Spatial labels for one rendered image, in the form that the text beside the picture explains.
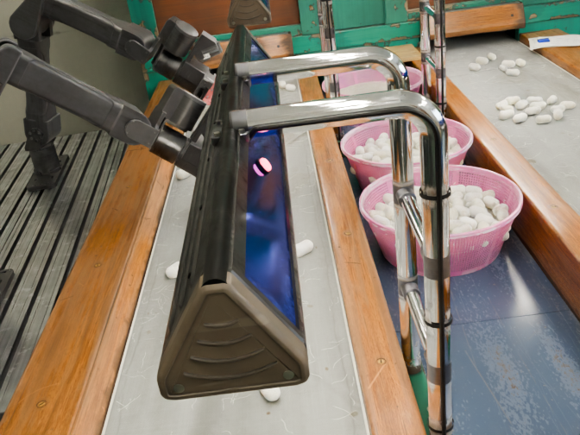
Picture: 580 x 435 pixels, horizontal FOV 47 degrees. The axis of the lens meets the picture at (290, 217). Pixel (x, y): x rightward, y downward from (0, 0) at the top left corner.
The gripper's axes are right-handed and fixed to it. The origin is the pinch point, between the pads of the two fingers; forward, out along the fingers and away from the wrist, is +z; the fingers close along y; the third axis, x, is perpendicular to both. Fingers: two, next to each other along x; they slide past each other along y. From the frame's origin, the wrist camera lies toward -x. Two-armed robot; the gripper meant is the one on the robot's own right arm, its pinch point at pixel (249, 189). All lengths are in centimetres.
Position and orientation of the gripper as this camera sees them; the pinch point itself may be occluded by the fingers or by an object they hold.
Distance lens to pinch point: 127.0
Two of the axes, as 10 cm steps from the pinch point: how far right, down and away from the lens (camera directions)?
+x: -5.5, 7.5, 3.7
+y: -0.4, -4.6, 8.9
